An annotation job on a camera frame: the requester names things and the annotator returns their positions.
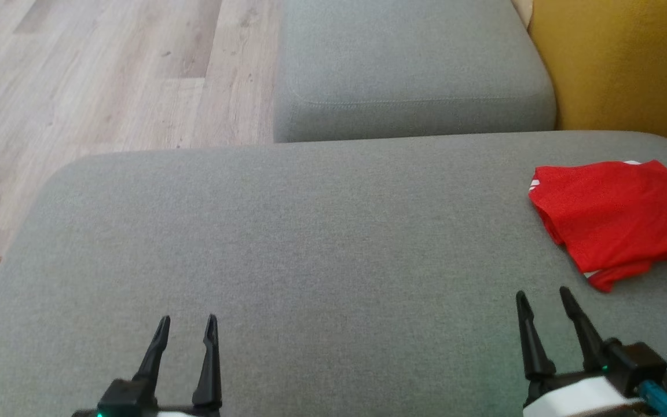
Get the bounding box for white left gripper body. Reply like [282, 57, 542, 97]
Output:
[157, 405, 223, 417]

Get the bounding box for wide yellow sofa back cushion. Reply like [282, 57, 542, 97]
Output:
[527, 0, 667, 161]

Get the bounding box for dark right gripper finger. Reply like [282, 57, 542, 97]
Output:
[515, 291, 556, 382]
[559, 286, 607, 373]

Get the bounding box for large grey sofa ottoman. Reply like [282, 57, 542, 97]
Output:
[0, 130, 667, 417]

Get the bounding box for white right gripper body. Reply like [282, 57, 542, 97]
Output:
[523, 373, 647, 417]

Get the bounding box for red basketball jersey white sleeves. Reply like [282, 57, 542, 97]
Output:
[528, 160, 667, 274]

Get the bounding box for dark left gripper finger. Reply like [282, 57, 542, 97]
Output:
[192, 314, 223, 408]
[133, 316, 171, 382]

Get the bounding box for blue right camera cable plug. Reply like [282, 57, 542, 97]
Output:
[637, 379, 667, 417]

